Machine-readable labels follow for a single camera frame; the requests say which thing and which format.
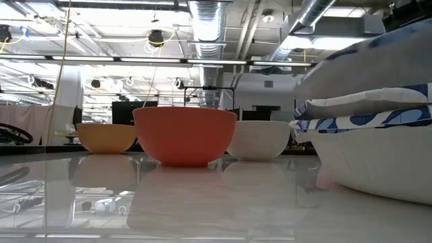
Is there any thin yellow hanging cable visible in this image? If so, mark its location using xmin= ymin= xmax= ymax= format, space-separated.
xmin=141 ymin=43 xmax=160 ymax=109

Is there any long ceiling light strip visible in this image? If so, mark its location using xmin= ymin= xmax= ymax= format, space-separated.
xmin=0 ymin=55 xmax=317 ymax=68

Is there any cream white bowl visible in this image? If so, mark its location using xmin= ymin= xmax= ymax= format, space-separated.
xmin=226 ymin=120 xmax=292 ymax=161

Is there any red bowl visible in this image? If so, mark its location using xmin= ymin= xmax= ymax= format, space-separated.
xmin=132 ymin=106 xmax=238 ymax=168

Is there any teal panel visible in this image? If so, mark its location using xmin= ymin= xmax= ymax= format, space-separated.
xmin=269 ymin=111 xmax=294 ymax=122

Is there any black ceiling cable reel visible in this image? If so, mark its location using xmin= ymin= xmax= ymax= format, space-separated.
xmin=148 ymin=29 xmax=165 ymax=47

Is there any black monitor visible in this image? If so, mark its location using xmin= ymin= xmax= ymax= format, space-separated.
xmin=111 ymin=101 xmax=159 ymax=126

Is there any white hanging cloth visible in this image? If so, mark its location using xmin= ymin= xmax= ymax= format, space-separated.
xmin=42 ymin=104 xmax=78 ymax=146

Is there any black cabinet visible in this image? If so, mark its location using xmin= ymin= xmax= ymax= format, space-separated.
xmin=236 ymin=105 xmax=281 ymax=122

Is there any pink hanging curtain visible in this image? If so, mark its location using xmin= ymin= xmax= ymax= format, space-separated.
xmin=0 ymin=104 xmax=47 ymax=146

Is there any black curved tube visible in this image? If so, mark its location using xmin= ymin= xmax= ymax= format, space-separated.
xmin=0 ymin=122 xmax=34 ymax=145

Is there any light orange bowl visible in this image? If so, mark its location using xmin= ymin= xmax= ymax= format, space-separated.
xmin=76 ymin=123 xmax=138 ymax=155

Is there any black metal table frame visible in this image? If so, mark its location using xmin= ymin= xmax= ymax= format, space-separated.
xmin=0 ymin=144 xmax=318 ymax=157

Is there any silver ceiling duct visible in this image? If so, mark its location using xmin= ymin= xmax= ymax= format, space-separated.
xmin=268 ymin=0 xmax=338 ymax=63
xmin=187 ymin=0 xmax=227 ymax=109

